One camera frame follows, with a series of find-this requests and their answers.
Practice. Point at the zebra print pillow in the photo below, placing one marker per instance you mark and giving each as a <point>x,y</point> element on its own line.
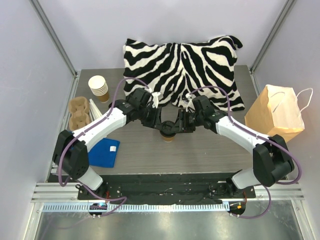
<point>175,69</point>

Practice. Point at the white slotted cable duct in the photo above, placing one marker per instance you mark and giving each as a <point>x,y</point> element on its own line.
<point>92,207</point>

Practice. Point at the brown paper takeout bag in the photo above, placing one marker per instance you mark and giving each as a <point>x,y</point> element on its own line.
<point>276,112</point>

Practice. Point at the stack of paper cups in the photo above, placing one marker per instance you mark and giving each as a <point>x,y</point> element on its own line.
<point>99,88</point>

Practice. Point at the aluminium frame rail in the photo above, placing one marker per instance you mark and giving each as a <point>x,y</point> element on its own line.
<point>53,192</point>

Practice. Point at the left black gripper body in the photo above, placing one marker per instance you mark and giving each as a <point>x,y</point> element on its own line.
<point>157,117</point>

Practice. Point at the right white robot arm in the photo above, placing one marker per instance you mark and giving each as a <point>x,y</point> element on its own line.
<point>271,159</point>

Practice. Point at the blue folded cloth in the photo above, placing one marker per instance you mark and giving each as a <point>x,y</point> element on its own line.
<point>104,153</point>

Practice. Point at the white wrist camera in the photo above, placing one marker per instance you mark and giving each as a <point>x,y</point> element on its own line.
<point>188,101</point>
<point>156,97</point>

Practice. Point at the white paper straws bundle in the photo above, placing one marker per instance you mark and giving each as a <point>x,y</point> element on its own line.
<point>95,112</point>

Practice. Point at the black plastic cup lid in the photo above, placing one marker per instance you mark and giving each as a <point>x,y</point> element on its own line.
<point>167,133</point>

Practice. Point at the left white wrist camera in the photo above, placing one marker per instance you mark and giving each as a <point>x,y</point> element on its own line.
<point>156,97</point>

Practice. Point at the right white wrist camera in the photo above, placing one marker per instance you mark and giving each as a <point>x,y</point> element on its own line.
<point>188,101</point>

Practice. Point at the brown paper coffee cup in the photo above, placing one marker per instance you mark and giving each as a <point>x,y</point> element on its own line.
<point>168,139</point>

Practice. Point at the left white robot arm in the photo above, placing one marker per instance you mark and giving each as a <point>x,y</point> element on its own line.
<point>72,148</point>

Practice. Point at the cardboard cup carrier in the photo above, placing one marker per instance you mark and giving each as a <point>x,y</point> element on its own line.
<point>79,109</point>

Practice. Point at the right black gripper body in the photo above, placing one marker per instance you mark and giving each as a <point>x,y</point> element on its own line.
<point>182,120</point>

